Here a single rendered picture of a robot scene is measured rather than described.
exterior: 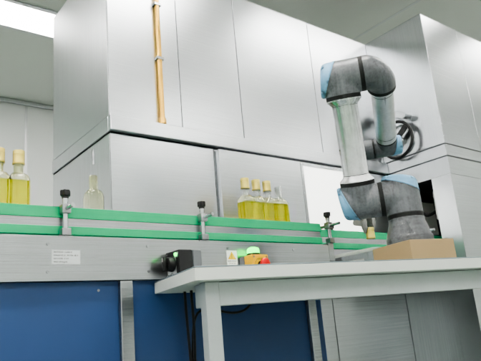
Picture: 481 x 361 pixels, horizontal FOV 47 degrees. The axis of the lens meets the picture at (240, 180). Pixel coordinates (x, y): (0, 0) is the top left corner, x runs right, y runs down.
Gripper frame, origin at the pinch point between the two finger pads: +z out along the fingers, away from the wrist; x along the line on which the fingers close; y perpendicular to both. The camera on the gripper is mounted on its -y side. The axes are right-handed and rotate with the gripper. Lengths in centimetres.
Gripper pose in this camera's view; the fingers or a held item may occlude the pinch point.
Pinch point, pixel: (369, 230)
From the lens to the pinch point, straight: 221.0
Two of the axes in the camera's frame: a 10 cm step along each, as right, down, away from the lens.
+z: 0.9, 9.6, -2.6
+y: -6.1, 2.6, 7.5
